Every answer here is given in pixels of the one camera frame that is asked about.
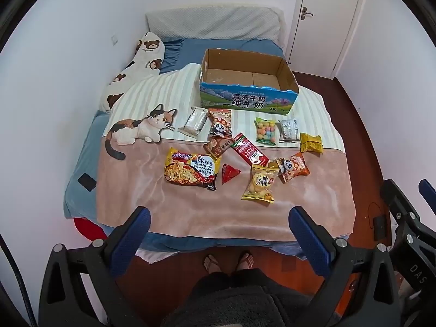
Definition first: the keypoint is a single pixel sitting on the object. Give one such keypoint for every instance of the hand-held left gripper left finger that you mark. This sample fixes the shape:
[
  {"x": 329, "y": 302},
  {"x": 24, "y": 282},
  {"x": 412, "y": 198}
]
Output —
[{"x": 138, "y": 231}]

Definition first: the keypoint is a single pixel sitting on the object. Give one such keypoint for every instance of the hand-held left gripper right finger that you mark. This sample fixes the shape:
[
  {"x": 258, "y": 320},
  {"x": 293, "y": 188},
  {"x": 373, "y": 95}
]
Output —
[{"x": 308, "y": 242}]

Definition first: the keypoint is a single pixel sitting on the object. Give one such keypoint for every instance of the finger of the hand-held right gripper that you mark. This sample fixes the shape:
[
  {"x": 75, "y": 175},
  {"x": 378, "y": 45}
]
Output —
[
  {"x": 427, "y": 191},
  {"x": 397, "y": 199}
]

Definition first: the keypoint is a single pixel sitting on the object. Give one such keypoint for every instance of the long red snack packet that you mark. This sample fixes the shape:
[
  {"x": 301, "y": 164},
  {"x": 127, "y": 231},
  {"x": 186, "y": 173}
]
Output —
[{"x": 248, "y": 150}]

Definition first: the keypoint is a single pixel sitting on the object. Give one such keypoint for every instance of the printed cardboard box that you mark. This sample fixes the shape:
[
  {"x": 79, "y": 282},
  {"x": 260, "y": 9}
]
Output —
[{"x": 245, "y": 100}]

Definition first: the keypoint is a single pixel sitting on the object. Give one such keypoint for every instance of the black device on floor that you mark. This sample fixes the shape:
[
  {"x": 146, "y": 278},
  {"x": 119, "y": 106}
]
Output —
[{"x": 379, "y": 227}]

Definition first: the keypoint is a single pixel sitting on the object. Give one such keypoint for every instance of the cat printed blanket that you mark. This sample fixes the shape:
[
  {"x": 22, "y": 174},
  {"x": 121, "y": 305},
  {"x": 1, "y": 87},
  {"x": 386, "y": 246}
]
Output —
[{"x": 170, "y": 211}]

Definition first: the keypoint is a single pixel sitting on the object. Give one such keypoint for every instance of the red item under bed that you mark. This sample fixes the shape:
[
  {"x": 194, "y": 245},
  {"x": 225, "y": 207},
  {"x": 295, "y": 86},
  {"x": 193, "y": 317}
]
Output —
[{"x": 89, "y": 230}]

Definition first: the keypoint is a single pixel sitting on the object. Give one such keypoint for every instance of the person's right foot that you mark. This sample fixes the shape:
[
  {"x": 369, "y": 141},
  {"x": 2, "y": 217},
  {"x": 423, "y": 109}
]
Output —
[{"x": 245, "y": 260}]

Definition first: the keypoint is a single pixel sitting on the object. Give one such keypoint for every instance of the person's foot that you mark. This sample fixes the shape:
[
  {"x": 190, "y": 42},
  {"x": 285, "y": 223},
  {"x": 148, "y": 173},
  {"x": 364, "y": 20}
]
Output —
[
  {"x": 212, "y": 264},
  {"x": 245, "y": 260}
]

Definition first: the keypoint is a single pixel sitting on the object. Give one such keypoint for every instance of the black flat item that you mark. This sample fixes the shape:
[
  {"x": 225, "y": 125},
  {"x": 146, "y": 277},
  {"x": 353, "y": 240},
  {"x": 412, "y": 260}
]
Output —
[{"x": 87, "y": 182}]

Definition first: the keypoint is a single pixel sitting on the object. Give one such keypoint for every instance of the yellow biscuit packet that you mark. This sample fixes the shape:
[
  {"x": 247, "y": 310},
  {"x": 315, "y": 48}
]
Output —
[{"x": 261, "y": 185}]

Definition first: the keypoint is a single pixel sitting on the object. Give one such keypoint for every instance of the orange panda snack packet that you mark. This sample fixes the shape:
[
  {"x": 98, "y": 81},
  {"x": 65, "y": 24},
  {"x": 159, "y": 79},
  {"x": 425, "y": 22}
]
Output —
[{"x": 293, "y": 167}]

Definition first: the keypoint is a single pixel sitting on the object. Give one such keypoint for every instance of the person's left foot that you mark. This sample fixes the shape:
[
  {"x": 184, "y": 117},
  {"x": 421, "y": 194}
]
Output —
[{"x": 212, "y": 264}]

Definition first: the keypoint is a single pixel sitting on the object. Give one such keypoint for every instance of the instant noodles packet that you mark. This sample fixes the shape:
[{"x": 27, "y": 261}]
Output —
[{"x": 190, "y": 168}]

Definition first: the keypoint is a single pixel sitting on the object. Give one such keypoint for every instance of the yellow snack packet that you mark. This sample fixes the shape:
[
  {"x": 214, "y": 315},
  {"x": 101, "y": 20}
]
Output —
[{"x": 311, "y": 143}]

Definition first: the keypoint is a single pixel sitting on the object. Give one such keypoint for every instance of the blue bed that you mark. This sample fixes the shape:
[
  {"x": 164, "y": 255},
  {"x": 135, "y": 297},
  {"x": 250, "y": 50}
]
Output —
[{"x": 81, "y": 150}]

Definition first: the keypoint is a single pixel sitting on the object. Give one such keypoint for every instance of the red triangular snack packet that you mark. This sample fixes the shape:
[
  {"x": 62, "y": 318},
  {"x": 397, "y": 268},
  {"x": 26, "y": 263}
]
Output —
[{"x": 229, "y": 173}]

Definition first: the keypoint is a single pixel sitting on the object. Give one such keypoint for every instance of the grey silver snack packet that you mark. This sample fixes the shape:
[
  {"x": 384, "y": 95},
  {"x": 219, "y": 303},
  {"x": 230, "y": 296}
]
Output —
[{"x": 289, "y": 130}]

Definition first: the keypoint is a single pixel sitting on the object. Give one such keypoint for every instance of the brown snack packet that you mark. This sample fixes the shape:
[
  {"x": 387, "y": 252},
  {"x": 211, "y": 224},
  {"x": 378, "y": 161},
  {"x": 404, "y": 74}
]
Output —
[{"x": 217, "y": 145}]

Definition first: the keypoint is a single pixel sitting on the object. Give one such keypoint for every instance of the colourful candy balls bag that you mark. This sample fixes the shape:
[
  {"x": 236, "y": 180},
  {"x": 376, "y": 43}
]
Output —
[{"x": 266, "y": 131}]

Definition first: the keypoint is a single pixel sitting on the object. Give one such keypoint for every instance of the silver white snack packet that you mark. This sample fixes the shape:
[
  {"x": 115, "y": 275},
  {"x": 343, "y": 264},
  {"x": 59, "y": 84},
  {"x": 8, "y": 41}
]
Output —
[{"x": 193, "y": 122}]

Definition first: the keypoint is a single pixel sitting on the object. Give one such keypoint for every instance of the red panda snack packet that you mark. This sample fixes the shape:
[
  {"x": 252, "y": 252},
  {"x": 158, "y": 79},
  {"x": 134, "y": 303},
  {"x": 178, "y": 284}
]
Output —
[{"x": 219, "y": 119}]

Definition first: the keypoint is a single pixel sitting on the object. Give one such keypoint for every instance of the bear print pillow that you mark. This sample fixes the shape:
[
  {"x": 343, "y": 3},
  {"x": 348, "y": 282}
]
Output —
[{"x": 146, "y": 58}]

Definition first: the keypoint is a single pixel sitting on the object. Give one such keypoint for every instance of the blue ruffled pillow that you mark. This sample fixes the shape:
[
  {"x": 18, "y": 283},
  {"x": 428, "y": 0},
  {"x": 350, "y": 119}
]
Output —
[{"x": 177, "y": 52}]

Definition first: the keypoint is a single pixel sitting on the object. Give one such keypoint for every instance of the white door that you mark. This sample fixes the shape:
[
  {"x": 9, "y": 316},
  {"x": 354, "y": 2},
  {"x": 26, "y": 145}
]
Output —
[{"x": 327, "y": 20}]

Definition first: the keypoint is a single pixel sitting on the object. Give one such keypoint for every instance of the grey pillow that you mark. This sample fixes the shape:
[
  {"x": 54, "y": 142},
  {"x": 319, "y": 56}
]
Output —
[{"x": 211, "y": 24}]

